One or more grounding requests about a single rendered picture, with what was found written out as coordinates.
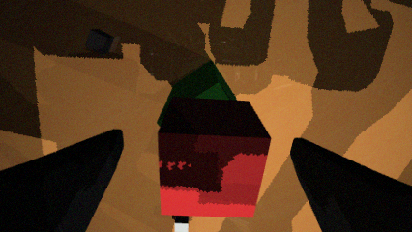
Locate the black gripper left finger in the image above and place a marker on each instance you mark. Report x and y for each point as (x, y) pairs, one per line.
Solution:
(61, 191)

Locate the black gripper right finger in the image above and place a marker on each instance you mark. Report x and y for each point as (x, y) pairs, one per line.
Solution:
(348, 197)

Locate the red block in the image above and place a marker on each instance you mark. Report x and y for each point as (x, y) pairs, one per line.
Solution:
(212, 157)

